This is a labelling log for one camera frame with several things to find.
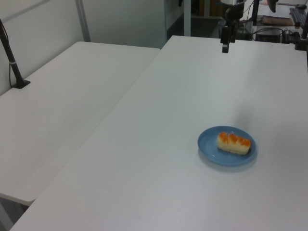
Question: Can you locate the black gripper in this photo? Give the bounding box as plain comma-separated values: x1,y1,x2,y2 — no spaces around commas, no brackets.
218,2,244,54

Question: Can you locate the orange glazed bread loaf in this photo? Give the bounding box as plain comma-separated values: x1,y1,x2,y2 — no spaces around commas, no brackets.
217,131,252,156

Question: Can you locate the blue round plate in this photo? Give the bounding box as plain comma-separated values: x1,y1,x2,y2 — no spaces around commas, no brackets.
197,125,257,167

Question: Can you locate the black vertical pole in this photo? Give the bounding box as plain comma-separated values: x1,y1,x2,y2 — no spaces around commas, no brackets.
251,0,260,26

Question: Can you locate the brown cardboard box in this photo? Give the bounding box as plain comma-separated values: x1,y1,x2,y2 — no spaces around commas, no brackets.
261,15,292,26

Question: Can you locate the white cabinet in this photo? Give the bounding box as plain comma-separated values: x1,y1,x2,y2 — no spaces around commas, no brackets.
164,0,192,41

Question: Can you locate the black pole stand with clamp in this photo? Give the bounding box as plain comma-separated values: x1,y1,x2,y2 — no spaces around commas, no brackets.
295,0,308,51

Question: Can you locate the black gooseneck stand with base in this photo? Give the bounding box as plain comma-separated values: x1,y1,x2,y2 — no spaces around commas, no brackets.
0,18,31,90

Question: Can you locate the black metal rail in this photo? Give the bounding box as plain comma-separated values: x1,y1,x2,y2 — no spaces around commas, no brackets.
289,4,308,25

